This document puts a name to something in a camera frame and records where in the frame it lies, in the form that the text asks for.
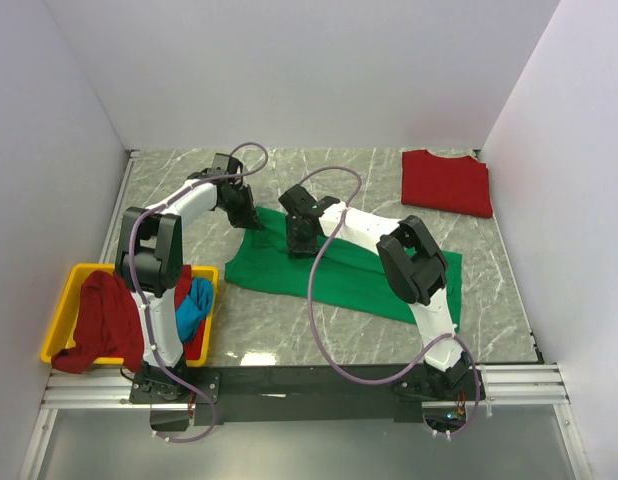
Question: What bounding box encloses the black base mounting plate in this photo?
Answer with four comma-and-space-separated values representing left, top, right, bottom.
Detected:
128, 363, 490, 432

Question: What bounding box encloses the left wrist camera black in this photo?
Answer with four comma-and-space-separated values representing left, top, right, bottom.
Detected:
211, 153, 243, 176

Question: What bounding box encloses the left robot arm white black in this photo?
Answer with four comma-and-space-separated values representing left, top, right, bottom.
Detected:
115, 175, 261, 402

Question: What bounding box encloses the green t shirt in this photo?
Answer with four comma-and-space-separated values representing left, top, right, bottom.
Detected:
223, 205, 464, 332

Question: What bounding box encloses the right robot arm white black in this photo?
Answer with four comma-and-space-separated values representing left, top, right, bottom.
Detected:
279, 186, 482, 402

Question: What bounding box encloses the crumpled red t shirt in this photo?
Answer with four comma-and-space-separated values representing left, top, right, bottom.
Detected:
52, 265, 193, 375

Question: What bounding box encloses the blue t shirt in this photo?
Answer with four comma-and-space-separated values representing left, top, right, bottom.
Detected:
175, 277, 215, 343

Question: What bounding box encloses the folded red t shirt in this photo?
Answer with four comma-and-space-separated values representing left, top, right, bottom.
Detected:
401, 150, 493, 219

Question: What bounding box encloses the yellow plastic bin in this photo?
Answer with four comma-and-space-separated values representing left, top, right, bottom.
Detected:
40, 263, 219, 373

